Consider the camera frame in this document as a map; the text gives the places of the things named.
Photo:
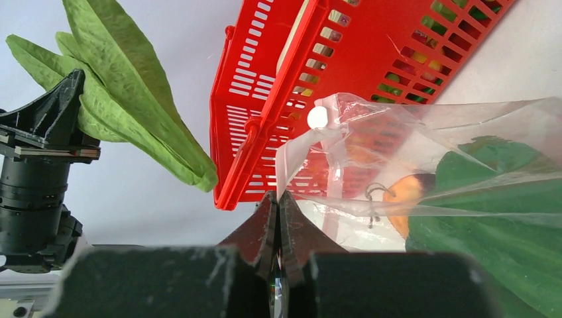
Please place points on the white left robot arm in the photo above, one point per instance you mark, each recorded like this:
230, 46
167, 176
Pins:
38, 232

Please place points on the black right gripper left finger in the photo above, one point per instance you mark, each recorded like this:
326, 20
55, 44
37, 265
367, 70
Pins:
255, 238

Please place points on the red plastic basket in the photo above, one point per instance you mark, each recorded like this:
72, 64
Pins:
281, 56

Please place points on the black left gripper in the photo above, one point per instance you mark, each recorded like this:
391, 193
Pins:
46, 129

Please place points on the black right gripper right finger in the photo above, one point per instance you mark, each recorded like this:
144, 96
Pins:
299, 238

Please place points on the green white bok choy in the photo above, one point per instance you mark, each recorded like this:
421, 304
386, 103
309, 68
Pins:
513, 222

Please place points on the clear pink-dotted zip bag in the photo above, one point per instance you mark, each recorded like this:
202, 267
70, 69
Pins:
353, 144

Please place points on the pale green napa cabbage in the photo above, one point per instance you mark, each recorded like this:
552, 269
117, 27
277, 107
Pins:
126, 96

